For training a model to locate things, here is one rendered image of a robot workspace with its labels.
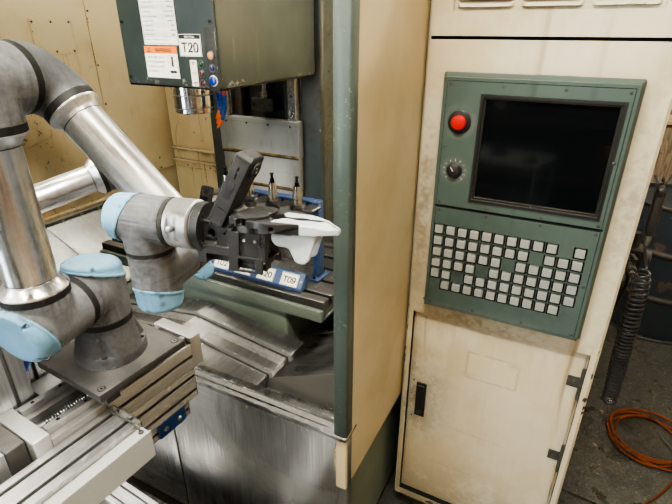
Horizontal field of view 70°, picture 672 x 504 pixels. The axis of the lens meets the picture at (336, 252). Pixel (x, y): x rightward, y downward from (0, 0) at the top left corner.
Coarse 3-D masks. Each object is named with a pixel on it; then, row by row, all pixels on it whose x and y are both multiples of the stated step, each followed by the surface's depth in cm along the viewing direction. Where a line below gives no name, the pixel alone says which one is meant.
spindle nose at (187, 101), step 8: (176, 88) 189; (184, 88) 187; (176, 96) 190; (184, 96) 189; (192, 96) 189; (200, 96) 190; (208, 96) 193; (176, 104) 192; (184, 104) 190; (192, 104) 190; (200, 104) 191; (208, 104) 194; (176, 112) 194; (184, 112) 192; (192, 112) 192; (200, 112) 193; (208, 112) 195
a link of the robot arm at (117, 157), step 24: (48, 72) 78; (72, 72) 82; (48, 96) 79; (72, 96) 80; (96, 96) 84; (48, 120) 81; (72, 120) 81; (96, 120) 82; (96, 144) 82; (120, 144) 83; (120, 168) 82; (144, 168) 84; (144, 192) 83; (168, 192) 85
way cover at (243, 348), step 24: (144, 312) 203; (168, 312) 200; (192, 312) 195; (216, 312) 196; (216, 336) 185; (240, 336) 186; (264, 336) 186; (288, 336) 187; (216, 360) 175; (240, 360) 176; (264, 360) 176; (288, 360) 179; (264, 384) 172
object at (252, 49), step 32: (128, 0) 167; (192, 0) 156; (224, 0) 157; (256, 0) 171; (288, 0) 187; (128, 32) 173; (192, 32) 160; (224, 32) 159; (256, 32) 174; (288, 32) 192; (128, 64) 179; (224, 64) 162; (256, 64) 178; (288, 64) 196
